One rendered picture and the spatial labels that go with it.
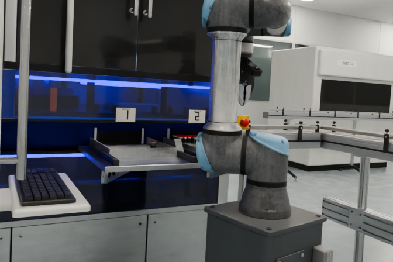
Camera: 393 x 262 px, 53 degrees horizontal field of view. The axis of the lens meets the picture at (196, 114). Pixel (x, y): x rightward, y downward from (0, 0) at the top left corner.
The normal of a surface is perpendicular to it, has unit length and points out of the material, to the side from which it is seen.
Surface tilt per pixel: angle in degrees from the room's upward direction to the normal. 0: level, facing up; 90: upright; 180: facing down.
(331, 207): 90
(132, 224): 90
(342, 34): 90
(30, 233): 90
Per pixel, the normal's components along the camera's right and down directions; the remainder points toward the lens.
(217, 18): -0.49, 0.06
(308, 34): 0.44, 0.07
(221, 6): -0.21, 0.08
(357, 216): -0.89, -0.02
